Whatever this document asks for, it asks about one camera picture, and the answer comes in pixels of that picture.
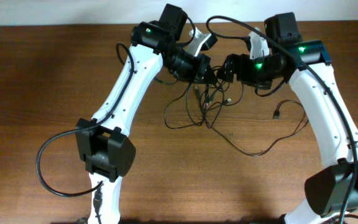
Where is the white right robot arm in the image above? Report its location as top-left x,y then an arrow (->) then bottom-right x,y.
219,12 -> 358,223

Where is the thin black usb cable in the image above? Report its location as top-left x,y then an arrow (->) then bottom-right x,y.
206,99 -> 309,157

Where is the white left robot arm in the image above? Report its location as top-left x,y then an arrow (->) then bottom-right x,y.
75,4 -> 217,223

